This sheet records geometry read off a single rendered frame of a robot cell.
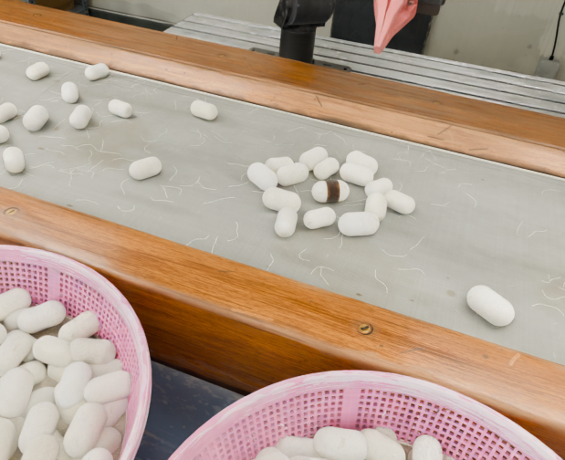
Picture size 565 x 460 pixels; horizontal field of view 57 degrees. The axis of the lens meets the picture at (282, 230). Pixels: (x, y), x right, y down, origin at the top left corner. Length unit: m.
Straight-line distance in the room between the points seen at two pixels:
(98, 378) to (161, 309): 0.07
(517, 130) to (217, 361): 0.45
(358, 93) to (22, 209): 0.42
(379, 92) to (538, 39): 1.93
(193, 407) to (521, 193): 0.40
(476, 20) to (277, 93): 1.94
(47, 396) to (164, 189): 0.23
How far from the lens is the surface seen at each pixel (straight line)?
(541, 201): 0.61
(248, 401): 0.32
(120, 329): 0.38
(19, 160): 0.57
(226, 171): 0.55
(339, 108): 0.67
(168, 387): 0.44
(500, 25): 2.57
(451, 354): 0.37
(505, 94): 1.04
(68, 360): 0.39
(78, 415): 0.36
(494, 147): 0.66
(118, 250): 0.42
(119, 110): 0.65
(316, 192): 0.50
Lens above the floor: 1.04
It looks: 39 degrees down
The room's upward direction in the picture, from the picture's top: 5 degrees clockwise
